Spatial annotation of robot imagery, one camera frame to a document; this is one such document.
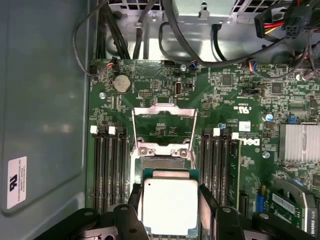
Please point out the silver finned chipset heatsink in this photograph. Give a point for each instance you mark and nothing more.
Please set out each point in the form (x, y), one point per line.
(300, 142)

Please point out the open grey PC case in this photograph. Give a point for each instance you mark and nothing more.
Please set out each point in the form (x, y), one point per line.
(45, 100)

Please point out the silver CPU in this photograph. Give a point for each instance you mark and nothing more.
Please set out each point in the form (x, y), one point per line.
(170, 205)

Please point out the RAM slot with white clips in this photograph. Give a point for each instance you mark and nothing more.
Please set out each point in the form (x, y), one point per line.
(235, 135)
(215, 165)
(115, 170)
(98, 170)

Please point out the metal drive cage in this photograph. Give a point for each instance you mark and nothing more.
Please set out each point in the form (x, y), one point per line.
(190, 17)

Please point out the silver coin cell battery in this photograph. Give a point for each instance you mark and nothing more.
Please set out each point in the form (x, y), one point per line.
(122, 83)

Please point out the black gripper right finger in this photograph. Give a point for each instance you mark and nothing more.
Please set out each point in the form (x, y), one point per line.
(227, 225)

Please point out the RAM slot with black clips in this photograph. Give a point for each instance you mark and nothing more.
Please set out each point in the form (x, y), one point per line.
(225, 170)
(123, 170)
(207, 160)
(107, 170)

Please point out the metal socket cover frame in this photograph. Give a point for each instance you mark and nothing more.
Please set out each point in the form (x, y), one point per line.
(165, 110)

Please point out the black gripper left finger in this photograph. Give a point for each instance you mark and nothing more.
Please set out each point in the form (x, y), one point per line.
(127, 222)

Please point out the CPU socket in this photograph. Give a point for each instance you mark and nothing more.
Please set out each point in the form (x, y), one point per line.
(162, 163)

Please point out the green motherboard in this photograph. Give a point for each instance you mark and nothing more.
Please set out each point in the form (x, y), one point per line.
(220, 100)

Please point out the thin metal locking lever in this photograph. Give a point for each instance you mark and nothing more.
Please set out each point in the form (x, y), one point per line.
(194, 160)

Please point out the black power connector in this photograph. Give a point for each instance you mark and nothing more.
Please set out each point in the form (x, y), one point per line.
(262, 25)

